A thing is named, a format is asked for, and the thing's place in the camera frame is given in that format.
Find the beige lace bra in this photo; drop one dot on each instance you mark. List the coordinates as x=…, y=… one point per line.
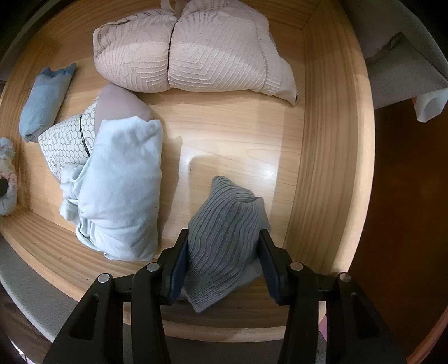
x=217, y=52

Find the floral underwear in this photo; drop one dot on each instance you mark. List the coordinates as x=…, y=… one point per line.
x=7, y=164

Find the light blue underwear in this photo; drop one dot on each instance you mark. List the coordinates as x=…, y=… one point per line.
x=119, y=189

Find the beige honeycomb patterned bra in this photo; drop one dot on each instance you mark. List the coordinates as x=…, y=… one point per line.
x=63, y=140

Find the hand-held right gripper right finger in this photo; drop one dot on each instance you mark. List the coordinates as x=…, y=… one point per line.
x=269, y=276

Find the grey ribbed underwear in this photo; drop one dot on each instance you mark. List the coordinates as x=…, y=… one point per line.
x=224, y=238

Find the small blue underwear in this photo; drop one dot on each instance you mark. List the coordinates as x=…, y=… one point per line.
x=42, y=101

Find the wooden drawer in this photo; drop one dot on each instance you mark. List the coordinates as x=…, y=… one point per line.
x=227, y=140

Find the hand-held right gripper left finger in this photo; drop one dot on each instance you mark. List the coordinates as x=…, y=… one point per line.
x=176, y=276

